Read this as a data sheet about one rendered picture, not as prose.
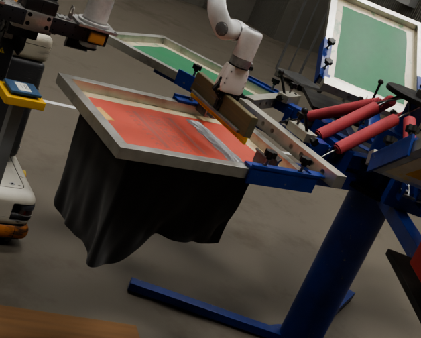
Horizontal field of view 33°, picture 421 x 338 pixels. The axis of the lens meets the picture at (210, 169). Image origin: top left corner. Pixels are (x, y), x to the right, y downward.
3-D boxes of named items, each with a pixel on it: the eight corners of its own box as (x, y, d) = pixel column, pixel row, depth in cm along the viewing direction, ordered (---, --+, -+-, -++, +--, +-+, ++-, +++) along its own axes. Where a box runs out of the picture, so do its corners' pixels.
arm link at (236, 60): (248, 57, 255) (245, 64, 255) (228, 51, 249) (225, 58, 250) (259, 64, 249) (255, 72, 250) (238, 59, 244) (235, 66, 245)
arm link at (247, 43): (222, 15, 246) (234, 16, 254) (210, 43, 250) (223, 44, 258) (259, 33, 241) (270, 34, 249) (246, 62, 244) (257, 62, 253)
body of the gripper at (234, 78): (246, 62, 255) (233, 90, 259) (223, 55, 249) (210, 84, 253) (256, 70, 250) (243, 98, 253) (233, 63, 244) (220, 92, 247)
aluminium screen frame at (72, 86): (115, 158, 208) (120, 147, 207) (55, 82, 252) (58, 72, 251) (312, 189, 254) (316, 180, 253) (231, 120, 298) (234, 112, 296)
